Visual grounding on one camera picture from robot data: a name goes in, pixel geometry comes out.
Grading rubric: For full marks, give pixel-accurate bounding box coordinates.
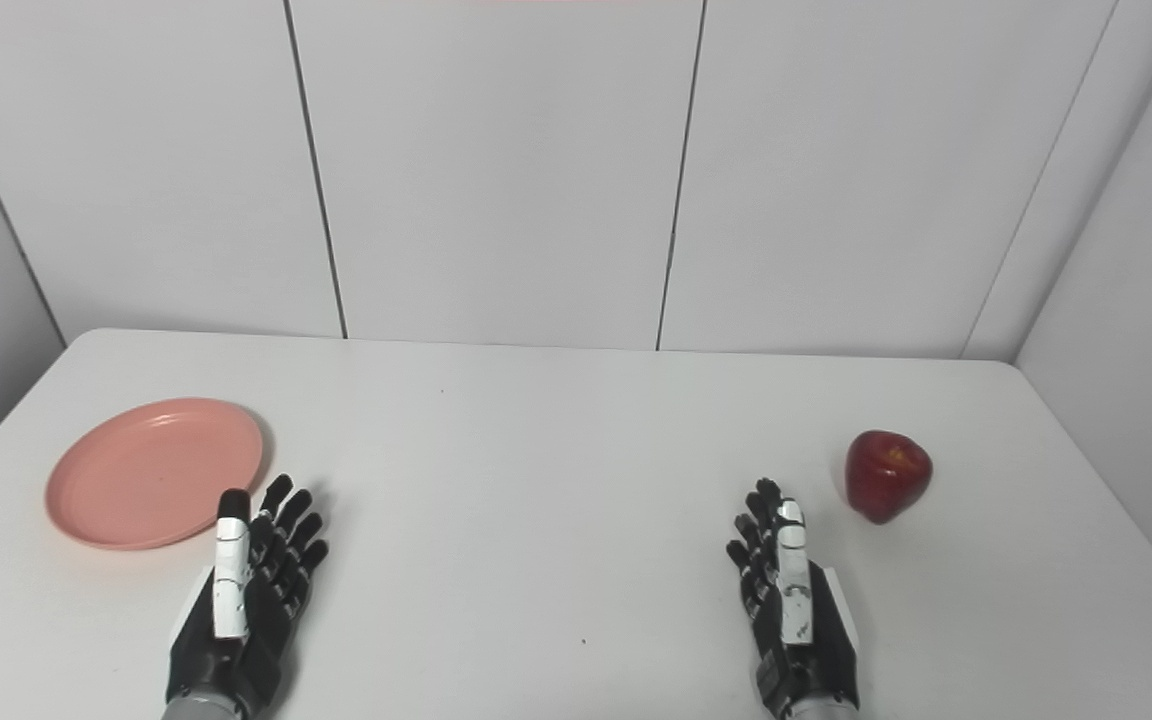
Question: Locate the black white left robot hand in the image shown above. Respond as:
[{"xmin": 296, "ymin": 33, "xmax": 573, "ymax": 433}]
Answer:
[{"xmin": 165, "ymin": 474, "xmax": 330, "ymax": 717}]

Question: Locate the red apple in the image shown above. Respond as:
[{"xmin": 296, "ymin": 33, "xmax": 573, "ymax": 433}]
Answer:
[{"xmin": 844, "ymin": 430, "xmax": 934, "ymax": 525}]

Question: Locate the pink round plate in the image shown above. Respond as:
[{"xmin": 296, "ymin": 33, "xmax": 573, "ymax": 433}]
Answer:
[{"xmin": 45, "ymin": 397, "xmax": 265, "ymax": 551}]

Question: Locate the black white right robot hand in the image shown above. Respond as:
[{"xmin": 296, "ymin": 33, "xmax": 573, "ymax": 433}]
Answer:
[{"xmin": 726, "ymin": 477, "xmax": 862, "ymax": 719}]

